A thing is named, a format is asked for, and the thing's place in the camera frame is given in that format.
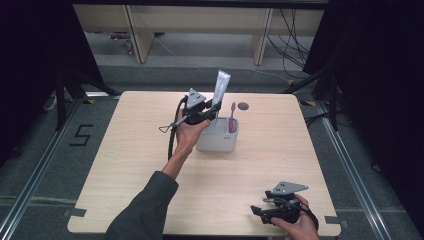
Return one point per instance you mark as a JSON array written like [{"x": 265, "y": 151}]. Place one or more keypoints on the person's right hand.
[{"x": 298, "y": 226}]

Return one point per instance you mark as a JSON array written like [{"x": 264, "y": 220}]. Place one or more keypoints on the black metal stand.
[
  {"x": 61, "y": 100},
  {"x": 333, "y": 100}
]

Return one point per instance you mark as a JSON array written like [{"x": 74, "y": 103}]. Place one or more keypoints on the black curtain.
[
  {"x": 383, "y": 83},
  {"x": 33, "y": 66}
]

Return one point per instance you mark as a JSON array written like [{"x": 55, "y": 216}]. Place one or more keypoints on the white toothpaste tube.
[{"x": 220, "y": 88}]

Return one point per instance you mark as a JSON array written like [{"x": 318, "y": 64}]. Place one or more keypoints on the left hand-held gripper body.
[{"x": 196, "y": 108}]

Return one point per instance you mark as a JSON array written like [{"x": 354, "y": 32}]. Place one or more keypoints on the dark round table grommet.
[{"x": 243, "y": 106}]

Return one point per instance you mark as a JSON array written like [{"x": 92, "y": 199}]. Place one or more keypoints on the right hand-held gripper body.
[{"x": 285, "y": 203}]

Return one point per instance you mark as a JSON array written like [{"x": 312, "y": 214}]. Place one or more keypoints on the pink toothbrush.
[{"x": 232, "y": 117}]

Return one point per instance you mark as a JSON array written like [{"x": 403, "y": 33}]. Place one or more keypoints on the person's left hand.
[{"x": 188, "y": 133}]

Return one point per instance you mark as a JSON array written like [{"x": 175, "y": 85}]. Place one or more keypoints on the beige wooden desk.
[{"x": 200, "y": 20}]

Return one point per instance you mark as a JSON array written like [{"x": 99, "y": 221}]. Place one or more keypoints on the yellow tape piece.
[
  {"x": 88, "y": 101},
  {"x": 308, "y": 103}
]

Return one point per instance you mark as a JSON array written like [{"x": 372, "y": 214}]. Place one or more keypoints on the white plastic holder cup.
[{"x": 218, "y": 136}]

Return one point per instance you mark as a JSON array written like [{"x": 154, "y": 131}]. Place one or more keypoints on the grey tape piece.
[
  {"x": 332, "y": 220},
  {"x": 75, "y": 212}
]

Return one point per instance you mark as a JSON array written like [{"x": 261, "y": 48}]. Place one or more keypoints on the aluminium floor rail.
[
  {"x": 36, "y": 170},
  {"x": 353, "y": 173}
]

